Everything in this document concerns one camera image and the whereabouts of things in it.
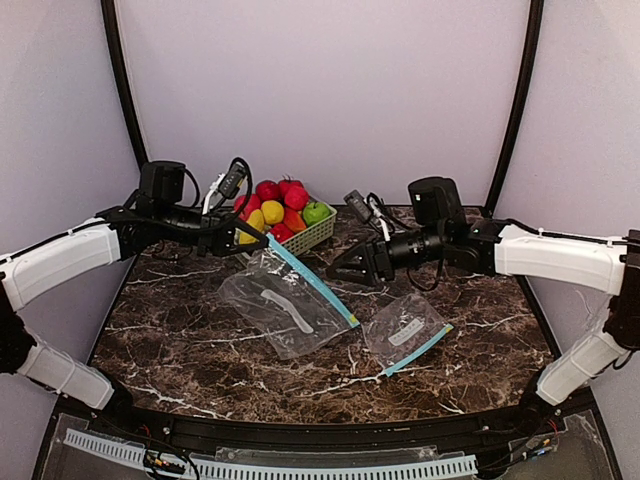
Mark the white slotted cable duct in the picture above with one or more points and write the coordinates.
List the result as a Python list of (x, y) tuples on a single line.
[(230, 463)]

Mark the red apple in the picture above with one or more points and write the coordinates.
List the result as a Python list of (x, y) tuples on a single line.
[(246, 208)]

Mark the green apple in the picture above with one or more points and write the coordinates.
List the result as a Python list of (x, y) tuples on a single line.
[(315, 212)]

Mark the green perforated plastic basket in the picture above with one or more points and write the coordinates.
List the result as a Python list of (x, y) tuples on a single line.
[(312, 236)]

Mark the pink-red wrinkled fruit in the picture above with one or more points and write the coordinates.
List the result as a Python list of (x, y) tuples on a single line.
[(296, 198)]

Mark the large clear zip bag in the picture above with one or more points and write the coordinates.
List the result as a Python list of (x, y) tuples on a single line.
[(287, 302)]

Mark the yellow lemon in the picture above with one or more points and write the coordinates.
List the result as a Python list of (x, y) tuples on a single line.
[(273, 212)]

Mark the orange pepper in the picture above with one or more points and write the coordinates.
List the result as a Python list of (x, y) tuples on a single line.
[(293, 220)]

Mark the small clear zip bag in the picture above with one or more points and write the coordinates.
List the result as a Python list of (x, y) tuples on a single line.
[(403, 331)]

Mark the yellow wrinkled banana-like fruit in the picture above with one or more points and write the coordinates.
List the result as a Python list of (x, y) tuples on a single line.
[(256, 221)]

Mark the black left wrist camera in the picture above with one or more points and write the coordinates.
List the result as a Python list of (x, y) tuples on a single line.
[(232, 181)]

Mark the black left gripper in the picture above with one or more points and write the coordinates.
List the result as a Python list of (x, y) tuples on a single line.
[(213, 233)]

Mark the red bell pepper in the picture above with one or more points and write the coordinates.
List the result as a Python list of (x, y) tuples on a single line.
[(281, 232)]

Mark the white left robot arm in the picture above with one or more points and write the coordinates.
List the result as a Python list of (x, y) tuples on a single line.
[(153, 213)]

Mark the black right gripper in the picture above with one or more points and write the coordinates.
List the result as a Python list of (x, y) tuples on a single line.
[(378, 260)]

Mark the black table front rail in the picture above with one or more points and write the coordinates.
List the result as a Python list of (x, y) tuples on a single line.
[(488, 432)]

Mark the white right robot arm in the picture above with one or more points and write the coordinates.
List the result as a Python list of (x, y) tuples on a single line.
[(510, 248)]

